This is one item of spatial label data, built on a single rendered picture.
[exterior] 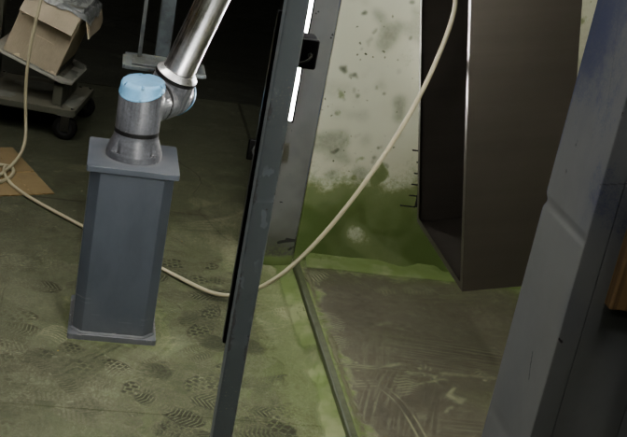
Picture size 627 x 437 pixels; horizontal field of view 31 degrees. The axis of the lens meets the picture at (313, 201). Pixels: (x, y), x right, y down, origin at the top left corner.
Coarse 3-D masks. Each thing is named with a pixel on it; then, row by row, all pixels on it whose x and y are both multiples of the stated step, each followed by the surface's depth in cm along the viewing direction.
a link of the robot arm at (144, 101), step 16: (128, 80) 370; (144, 80) 372; (160, 80) 374; (128, 96) 368; (144, 96) 367; (160, 96) 371; (128, 112) 369; (144, 112) 369; (160, 112) 374; (128, 128) 371; (144, 128) 371
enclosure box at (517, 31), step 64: (448, 0) 393; (512, 0) 334; (576, 0) 338; (448, 64) 402; (512, 64) 342; (576, 64) 346; (448, 128) 412; (512, 128) 350; (448, 192) 421; (512, 192) 358; (448, 256) 395; (512, 256) 367
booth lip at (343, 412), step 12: (300, 276) 461; (300, 288) 453; (312, 312) 431; (312, 324) 424; (324, 348) 405; (324, 360) 398; (336, 384) 382; (336, 396) 375; (348, 420) 361; (348, 432) 355
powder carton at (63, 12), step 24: (24, 0) 555; (48, 0) 556; (72, 0) 595; (96, 0) 585; (24, 24) 562; (48, 24) 562; (72, 24) 558; (96, 24) 583; (24, 48) 566; (48, 48) 566; (72, 48) 578
